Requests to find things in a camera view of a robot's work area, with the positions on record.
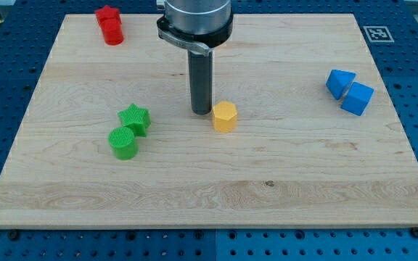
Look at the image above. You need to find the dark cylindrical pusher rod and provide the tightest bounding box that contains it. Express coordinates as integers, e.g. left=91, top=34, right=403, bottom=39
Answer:
left=187, top=51, right=213, bottom=115

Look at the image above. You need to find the yellow hexagon block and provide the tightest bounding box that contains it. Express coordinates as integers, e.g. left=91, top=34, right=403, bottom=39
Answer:
left=213, top=101, right=237, bottom=133

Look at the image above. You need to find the green star block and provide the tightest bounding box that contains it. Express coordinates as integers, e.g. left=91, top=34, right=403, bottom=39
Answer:
left=118, top=104, right=151, bottom=137

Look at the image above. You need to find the red cylinder block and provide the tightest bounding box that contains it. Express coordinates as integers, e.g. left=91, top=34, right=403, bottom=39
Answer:
left=100, top=19, right=124, bottom=46

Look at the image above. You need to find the green cylinder block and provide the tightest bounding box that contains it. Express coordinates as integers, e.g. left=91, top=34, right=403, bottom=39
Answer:
left=108, top=127, right=138, bottom=160

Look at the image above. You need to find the red star block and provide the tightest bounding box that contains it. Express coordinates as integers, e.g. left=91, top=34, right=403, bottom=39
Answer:
left=94, top=4, right=121, bottom=25

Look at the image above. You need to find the wooden board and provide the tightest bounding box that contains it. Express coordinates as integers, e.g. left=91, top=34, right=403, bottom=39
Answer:
left=0, top=14, right=418, bottom=230

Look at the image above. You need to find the blue triangular block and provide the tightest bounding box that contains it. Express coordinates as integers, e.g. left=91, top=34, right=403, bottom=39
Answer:
left=326, top=69, right=356, bottom=100

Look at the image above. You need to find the blue cube block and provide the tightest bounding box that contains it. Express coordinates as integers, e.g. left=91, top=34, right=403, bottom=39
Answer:
left=341, top=82, right=374, bottom=116

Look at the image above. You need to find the white fiducial marker tag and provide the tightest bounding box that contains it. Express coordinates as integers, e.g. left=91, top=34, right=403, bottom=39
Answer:
left=363, top=25, right=394, bottom=43

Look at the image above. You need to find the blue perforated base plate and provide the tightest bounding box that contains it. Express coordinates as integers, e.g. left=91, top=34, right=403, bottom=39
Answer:
left=0, top=0, right=418, bottom=260

